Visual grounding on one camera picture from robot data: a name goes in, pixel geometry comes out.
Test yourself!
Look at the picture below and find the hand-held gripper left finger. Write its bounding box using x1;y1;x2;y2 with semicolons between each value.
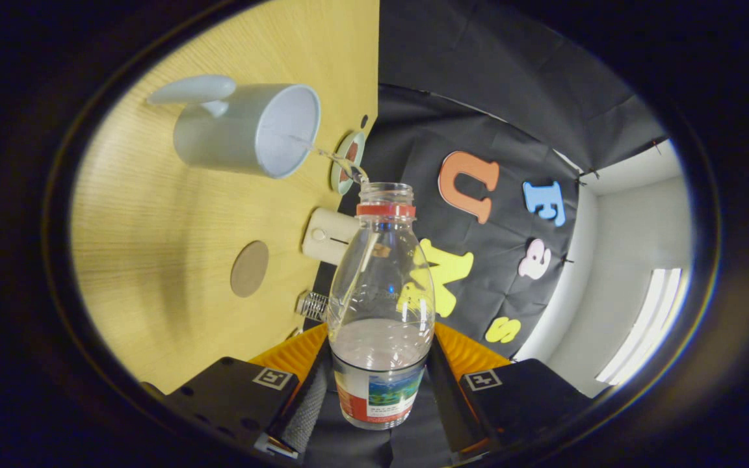
140;323;334;462

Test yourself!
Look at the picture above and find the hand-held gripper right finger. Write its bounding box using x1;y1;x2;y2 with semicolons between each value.
425;323;593;456

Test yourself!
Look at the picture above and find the clear juice bottle red label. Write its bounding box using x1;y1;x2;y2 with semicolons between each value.
326;182;436;431

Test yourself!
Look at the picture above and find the round brown coaster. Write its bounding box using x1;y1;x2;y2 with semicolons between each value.
230;240;270;298

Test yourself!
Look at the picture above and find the white cup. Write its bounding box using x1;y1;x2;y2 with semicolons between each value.
147;74;321;179

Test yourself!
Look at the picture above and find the white toaster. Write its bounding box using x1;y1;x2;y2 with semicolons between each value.
302;207;362;266

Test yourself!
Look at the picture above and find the long ceiling light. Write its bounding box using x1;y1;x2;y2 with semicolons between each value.
596;268;690;384

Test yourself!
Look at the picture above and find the wooden table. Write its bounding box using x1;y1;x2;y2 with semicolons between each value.
70;0;380;395

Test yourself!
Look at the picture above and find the pale green plate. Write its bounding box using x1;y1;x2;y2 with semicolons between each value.
330;131;367;196

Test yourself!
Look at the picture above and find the small metal wire rack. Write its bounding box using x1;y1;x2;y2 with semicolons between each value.
296;291;331;322

